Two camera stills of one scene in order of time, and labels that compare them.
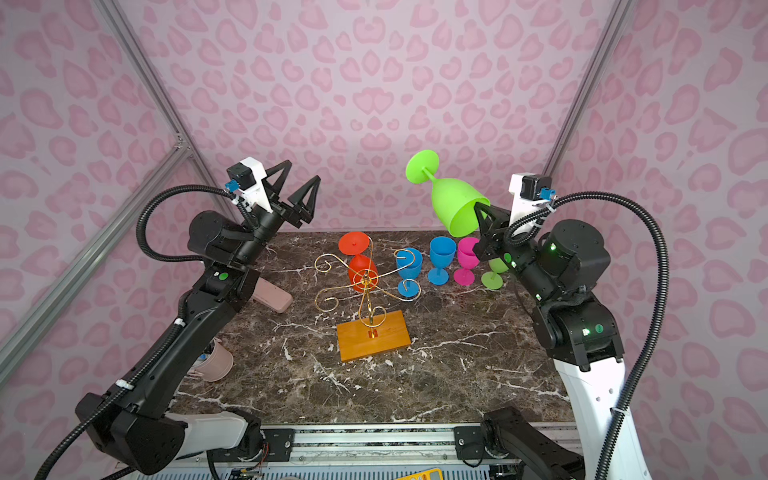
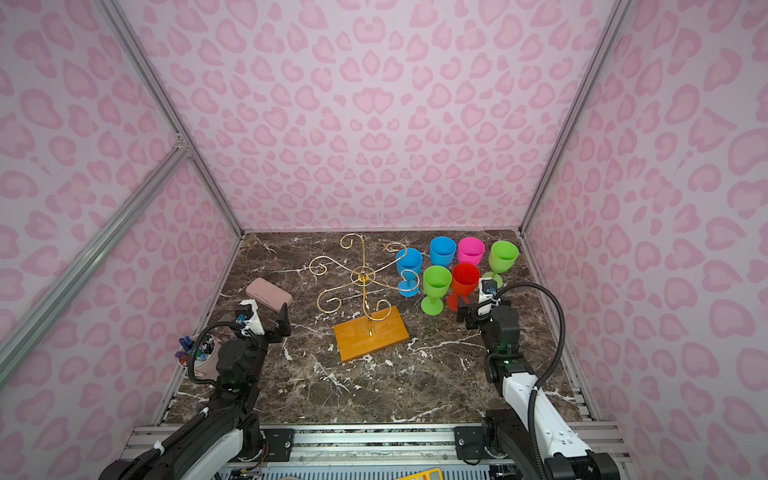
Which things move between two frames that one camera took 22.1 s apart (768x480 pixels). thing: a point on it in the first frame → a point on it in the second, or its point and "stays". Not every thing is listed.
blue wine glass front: x=409 y=263 stays
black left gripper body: x=279 y=215 → x=271 y=336
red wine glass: x=362 y=271 → x=465 y=279
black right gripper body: x=498 y=246 → x=473 y=319
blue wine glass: x=442 y=250 stays
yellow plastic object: x=419 y=476 stays
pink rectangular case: x=272 y=296 stays
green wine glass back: x=454 y=201 → x=437 y=279
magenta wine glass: x=467 y=259 stays
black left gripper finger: x=298 y=196 → x=283 y=321
